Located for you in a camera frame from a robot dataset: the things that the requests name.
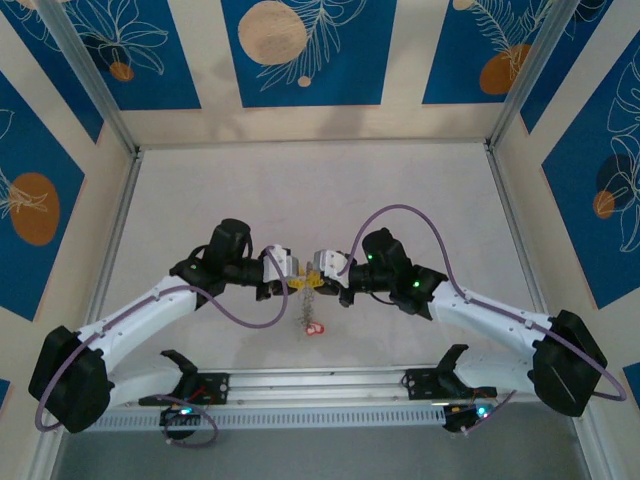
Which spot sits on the left base circuit board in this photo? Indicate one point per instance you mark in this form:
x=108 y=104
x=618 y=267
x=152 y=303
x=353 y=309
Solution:
x=177 y=414

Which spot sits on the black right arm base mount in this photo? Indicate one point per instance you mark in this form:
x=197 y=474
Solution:
x=440 y=380

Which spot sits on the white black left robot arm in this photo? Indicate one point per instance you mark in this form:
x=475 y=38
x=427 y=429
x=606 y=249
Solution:
x=140 y=310

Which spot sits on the aluminium frame post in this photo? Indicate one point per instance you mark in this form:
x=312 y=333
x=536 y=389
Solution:
x=540 y=75
x=95 y=80

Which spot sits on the red white key tag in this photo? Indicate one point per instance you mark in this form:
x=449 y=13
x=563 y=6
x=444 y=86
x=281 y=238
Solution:
x=314 y=329

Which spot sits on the aluminium table side rail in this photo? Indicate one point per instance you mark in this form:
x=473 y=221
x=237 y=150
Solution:
x=117 y=225
x=515 y=225

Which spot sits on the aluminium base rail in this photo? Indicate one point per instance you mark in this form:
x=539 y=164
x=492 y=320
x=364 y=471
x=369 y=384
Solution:
x=320 y=385

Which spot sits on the right base circuit board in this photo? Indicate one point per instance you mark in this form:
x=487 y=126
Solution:
x=470 y=414

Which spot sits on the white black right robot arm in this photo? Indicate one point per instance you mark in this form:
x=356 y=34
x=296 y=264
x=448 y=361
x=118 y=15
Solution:
x=490 y=315

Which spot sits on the base circuit board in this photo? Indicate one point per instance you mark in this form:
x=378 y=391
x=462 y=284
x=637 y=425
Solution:
x=177 y=414
x=470 y=414

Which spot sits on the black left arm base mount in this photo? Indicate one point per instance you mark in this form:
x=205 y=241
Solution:
x=190 y=382

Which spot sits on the blue floral wall panel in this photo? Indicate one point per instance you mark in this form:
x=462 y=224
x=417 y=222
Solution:
x=30 y=150
x=30 y=30
x=450 y=60
x=170 y=60
x=575 y=200
x=590 y=50
x=350 y=75

